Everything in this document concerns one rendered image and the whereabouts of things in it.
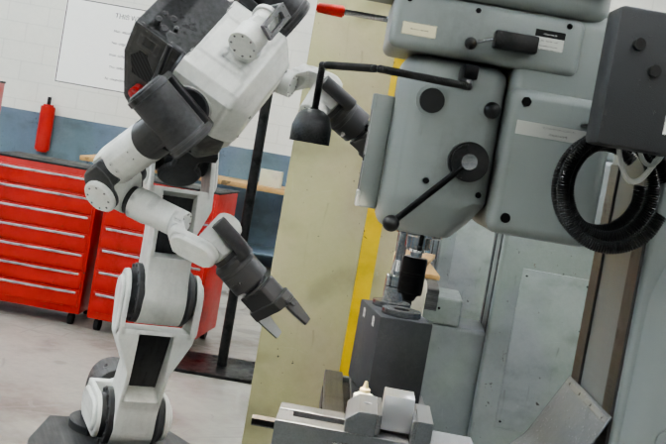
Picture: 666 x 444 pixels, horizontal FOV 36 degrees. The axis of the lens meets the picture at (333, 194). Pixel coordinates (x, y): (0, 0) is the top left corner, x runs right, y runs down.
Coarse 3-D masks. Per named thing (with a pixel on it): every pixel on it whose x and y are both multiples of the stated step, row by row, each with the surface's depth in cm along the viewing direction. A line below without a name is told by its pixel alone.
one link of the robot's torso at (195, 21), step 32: (160, 0) 215; (192, 0) 219; (224, 0) 222; (160, 32) 211; (192, 32) 214; (224, 32) 217; (128, 64) 221; (160, 64) 209; (192, 64) 210; (224, 64) 213; (256, 64) 217; (288, 64) 226; (128, 96) 228; (192, 96) 211; (224, 96) 210; (256, 96) 216; (224, 128) 216
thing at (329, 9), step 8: (320, 8) 200; (328, 8) 199; (336, 8) 199; (344, 8) 200; (336, 16) 200; (352, 16) 200; (360, 16) 200; (368, 16) 200; (376, 16) 200; (384, 16) 200
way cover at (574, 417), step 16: (576, 384) 204; (560, 400) 205; (576, 400) 198; (592, 400) 191; (544, 416) 208; (560, 416) 200; (576, 416) 193; (592, 416) 186; (608, 416) 180; (528, 432) 209; (544, 432) 202; (560, 432) 194; (576, 432) 188; (592, 432) 182
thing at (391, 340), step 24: (360, 312) 246; (384, 312) 230; (408, 312) 229; (360, 336) 242; (384, 336) 226; (408, 336) 227; (360, 360) 238; (384, 360) 226; (408, 360) 227; (360, 384) 234; (384, 384) 227; (408, 384) 228
